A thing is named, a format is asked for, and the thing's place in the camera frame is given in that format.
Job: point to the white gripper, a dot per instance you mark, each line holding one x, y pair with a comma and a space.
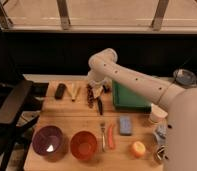
97, 88

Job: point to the dark red grape bunch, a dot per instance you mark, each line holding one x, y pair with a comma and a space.
90, 96

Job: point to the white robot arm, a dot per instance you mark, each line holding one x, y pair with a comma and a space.
180, 104

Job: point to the white paper cup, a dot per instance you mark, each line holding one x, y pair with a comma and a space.
157, 114

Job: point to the small dark clip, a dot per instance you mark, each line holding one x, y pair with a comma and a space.
106, 89

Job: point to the pale wooden tongs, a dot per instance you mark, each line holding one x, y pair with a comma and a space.
73, 91

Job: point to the green plastic tray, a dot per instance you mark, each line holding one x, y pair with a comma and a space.
125, 99

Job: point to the black rectangular block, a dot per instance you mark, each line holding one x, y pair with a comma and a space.
60, 91

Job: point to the silver fork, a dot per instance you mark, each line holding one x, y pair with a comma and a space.
102, 127

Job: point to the blue sponge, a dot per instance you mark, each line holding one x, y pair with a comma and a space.
125, 126

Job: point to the orange carrot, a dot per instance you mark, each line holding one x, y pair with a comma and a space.
110, 133

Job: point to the orange bowl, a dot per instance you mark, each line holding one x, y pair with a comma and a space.
83, 145

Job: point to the purple bowl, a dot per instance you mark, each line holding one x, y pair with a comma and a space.
47, 140

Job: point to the yellow orange fruit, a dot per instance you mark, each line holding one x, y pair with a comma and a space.
138, 149

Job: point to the blue crumpled cloth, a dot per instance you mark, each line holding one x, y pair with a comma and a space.
160, 134

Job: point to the black office chair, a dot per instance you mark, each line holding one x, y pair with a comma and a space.
17, 94

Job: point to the metal can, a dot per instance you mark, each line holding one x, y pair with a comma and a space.
159, 154

